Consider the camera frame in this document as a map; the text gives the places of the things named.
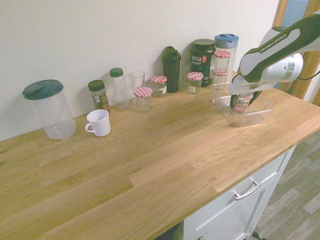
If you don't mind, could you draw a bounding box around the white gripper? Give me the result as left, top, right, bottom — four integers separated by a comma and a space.
227, 74, 275, 111

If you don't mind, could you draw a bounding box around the red cereal pot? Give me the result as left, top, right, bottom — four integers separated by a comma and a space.
232, 93, 254, 115

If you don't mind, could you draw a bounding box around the clear rectangular plastic container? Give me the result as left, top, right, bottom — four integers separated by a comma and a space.
210, 82, 276, 128

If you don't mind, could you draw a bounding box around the tall clear container blue lid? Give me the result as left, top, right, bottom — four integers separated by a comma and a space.
213, 33, 240, 76

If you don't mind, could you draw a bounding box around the small glass jar gingham lid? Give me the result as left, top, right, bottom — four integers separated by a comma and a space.
186, 71, 204, 95

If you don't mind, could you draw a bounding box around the dark Vega Sport tub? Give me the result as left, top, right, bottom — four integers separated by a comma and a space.
190, 38, 217, 88

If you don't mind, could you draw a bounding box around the short clear drinking glass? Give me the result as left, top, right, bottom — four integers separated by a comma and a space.
178, 65, 192, 90

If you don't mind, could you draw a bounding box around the dark green shaker bottle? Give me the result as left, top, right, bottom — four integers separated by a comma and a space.
161, 45, 182, 94

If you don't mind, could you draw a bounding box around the labelled glass jar gingham lid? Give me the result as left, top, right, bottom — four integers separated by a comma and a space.
149, 74, 169, 99

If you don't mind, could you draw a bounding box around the empty glass jar gingham lid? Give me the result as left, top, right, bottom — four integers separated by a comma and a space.
133, 86, 154, 113

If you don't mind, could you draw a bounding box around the tall clear drinking glass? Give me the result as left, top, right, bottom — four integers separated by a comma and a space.
128, 70, 146, 96

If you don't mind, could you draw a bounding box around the white cabinet drawer front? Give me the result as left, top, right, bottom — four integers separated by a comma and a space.
183, 144, 297, 240

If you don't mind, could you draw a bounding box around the white lower cabinet door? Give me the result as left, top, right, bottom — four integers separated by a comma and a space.
194, 172, 278, 240

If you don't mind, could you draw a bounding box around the clear bottle green lid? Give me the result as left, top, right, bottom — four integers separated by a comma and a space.
109, 67, 130, 111

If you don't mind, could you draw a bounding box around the spice jar dark green lid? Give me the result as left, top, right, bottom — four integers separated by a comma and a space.
87, 79, 112, 113

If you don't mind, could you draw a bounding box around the white mug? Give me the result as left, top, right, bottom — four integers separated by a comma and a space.
84, 108, 112, 138

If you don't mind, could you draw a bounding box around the large clear jug teal lid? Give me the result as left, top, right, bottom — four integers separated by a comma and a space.
21, 79, 77, 141

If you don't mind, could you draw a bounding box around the wooden door frame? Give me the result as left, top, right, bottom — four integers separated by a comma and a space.
272, 0, 320, 101

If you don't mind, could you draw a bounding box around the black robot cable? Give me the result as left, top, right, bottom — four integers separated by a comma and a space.
296, 70, 320, 81

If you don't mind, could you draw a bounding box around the metal drawer handle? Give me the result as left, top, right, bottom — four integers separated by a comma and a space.
230, 177, 262, 201

